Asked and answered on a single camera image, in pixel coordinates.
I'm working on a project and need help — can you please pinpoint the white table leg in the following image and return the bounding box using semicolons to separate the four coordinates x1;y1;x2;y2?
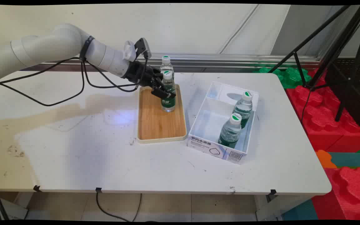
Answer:
255;195;312;221

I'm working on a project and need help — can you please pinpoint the aluminium wall rail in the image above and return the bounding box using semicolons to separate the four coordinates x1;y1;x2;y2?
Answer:
0;52;321;68

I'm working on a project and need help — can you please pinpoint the white and green cardboard box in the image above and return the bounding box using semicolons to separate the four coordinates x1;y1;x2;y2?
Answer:
187;81;259;165

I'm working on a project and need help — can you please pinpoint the green foam block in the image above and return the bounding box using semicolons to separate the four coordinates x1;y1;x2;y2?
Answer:
252;67;312;89

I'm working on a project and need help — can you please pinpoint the wooden tray with cream rim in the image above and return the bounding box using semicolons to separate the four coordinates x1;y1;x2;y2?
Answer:
137;84;188;144

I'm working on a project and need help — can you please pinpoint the black cable under table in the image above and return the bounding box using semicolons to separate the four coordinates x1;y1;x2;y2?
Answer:
96;192;143;222

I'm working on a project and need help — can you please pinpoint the teal foam mat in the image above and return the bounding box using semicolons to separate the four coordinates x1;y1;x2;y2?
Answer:
328;152;360;169

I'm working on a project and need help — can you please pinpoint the black cable strap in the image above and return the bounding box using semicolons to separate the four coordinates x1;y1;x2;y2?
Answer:
79;36;95;61

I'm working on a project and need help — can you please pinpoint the black tripod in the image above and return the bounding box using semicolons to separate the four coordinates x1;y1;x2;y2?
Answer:
267;5;360;122

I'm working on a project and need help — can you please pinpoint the clear water bottle green label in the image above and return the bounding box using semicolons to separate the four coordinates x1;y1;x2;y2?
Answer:
232;91;253;128
160;56;174;80
161;71;177;113
218;113;242;149

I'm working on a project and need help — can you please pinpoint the orange foam piece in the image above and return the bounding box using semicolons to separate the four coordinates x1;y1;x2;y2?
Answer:
316;150;337;169

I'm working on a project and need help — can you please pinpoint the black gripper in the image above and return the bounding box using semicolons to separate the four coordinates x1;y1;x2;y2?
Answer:
122;60;177;99

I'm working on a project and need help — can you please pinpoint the dark speaker cabinet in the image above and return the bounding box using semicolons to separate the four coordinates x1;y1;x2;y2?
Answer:
325;58;360;130

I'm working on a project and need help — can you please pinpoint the large red foam block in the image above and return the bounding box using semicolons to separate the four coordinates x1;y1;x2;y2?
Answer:
286;69;360;153

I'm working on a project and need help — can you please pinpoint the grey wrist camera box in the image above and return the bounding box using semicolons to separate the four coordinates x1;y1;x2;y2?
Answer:
135;37;152;60

